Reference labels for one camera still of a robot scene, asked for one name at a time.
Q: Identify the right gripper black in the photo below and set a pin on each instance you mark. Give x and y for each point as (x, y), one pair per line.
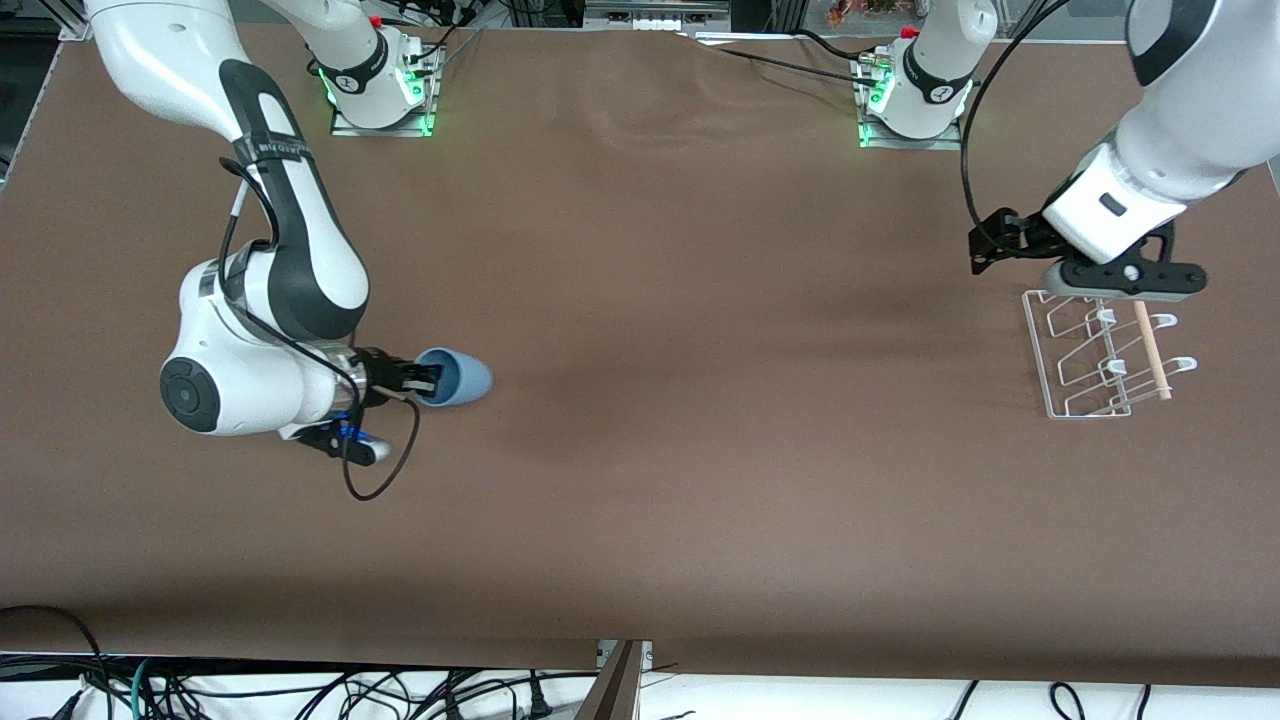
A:
(380, 374)

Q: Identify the left white Franka robot arm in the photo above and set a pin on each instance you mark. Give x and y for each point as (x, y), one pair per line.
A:
(1170, 140)

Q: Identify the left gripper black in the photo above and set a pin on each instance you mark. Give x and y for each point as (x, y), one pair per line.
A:
(1022, 238)

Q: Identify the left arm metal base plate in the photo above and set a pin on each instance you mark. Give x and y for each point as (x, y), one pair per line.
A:
(940, 143)

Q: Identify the aluminium frame corner bracket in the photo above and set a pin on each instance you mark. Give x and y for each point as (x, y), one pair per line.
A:
(75, 25)

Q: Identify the grey power strip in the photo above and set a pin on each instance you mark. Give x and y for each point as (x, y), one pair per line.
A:
(655, 20)

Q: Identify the right white Franka robot arm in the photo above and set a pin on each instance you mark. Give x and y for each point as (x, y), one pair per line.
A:
(300, 250)

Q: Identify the metal table edge bracket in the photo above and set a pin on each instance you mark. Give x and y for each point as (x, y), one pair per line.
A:
(645, 655)

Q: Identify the orange background clutter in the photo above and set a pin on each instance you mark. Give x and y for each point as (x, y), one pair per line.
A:
(870, 10)

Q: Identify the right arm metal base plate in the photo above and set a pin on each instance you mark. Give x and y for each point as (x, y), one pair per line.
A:
(400, 130)

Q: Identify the blue plastic cup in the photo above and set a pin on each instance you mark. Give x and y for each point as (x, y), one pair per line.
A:
(465, 378)

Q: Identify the brown wooden post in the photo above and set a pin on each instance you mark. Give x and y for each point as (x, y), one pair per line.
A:
(612, 690)

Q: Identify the brown table cover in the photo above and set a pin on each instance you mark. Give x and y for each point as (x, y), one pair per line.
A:
(640, 450)

